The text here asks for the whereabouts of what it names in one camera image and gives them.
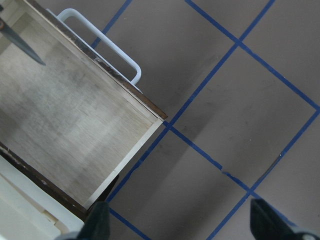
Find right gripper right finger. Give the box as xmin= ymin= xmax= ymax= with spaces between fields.
xmin=249 ymin=198 xmax=296 ymax=240

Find white plastic tray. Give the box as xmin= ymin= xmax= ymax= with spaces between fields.
xmin=0 ymin=157 xmax=84 ymax=240

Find grey orange scissors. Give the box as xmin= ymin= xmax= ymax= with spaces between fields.
xmin=0 ymin=18 xmax=46 ymax=66

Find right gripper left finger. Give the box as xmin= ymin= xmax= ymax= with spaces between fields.
xmin=76 ymin=201 xmax=110 ymax=240

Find brown wooden drawer cabinet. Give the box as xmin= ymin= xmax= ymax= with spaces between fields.
xmin=0 ymin=144 xmax=93 ymax=221

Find white drawer handle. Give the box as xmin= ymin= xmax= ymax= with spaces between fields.
xmin=53 ymin=8 xmax=142 ymax=93

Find light wooden drawer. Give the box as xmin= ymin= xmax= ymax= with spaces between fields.
xmin=0 ymin=0 xmax=167 ymax=209

